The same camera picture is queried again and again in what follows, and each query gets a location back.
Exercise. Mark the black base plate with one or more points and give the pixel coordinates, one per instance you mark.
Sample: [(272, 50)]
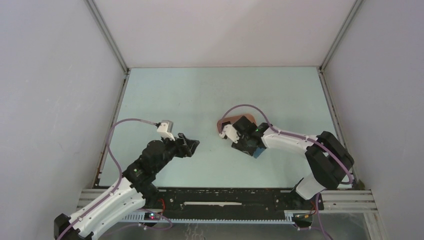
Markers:
[(231, 204)]

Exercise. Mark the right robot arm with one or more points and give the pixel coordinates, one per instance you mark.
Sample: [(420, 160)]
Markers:
[(328, 160)]

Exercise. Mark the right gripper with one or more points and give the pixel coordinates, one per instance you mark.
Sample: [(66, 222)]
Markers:
[(240, 146)]

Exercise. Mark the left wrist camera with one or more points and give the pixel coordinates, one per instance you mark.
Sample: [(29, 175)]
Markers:
[(164, 129)]

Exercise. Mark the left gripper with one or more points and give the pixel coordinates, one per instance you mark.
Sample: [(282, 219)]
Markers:
[(185, 146)]

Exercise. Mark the blue card holder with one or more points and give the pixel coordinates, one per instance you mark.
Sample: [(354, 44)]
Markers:
[(258, 152)]

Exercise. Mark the pink oval tray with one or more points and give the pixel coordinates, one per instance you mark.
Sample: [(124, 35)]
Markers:
[(232, 119)]

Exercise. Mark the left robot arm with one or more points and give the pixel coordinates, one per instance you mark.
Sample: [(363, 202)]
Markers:
[(132, 191)]

